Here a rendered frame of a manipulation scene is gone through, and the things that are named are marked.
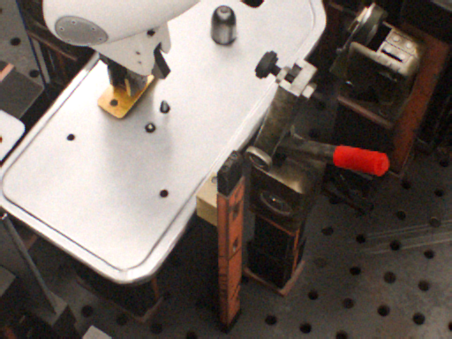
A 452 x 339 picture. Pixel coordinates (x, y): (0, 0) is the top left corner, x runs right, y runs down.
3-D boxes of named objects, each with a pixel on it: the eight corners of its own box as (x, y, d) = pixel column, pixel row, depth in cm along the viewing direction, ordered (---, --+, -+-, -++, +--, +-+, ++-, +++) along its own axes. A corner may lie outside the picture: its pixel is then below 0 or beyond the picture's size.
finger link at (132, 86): (161, 56, 100) (165, 87, 106) (138, 43, 101) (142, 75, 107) (144, 78, 99) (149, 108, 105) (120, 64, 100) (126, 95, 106)
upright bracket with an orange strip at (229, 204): (231, 312, 127) (233, 147, 82) (239, 317, 127) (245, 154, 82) (219, 329, 126) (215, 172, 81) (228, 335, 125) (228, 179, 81)
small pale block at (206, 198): (216, 283, 129) (212, 169, 96) (237, 296, 128) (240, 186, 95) (202, 303, 127) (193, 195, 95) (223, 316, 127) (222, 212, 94)
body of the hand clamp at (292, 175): (264, 240, 131) (276, 122, 100) (305, 265, 130) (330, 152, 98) (242, 274, 129) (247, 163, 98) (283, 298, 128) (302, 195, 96)
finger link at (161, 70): (184, 69, 97) (159, 74, 101) (135, 17, 94) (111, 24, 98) (178, 77, 96) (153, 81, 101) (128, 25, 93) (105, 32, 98)
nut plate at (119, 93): (137, 52, 109) (136, 47, 108) (162, 67, 108) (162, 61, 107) (94, 104, 106) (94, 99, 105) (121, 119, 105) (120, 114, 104)
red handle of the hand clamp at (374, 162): (270, 119, 98) (391, 141, 87) (278, 132, 100) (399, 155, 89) (249, 148, 97) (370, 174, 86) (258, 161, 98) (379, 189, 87)
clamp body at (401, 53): (334, 143, 139) (366, -6, 105) (400, 180, 136) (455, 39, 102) (303, 190, 135) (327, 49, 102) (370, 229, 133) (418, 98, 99)
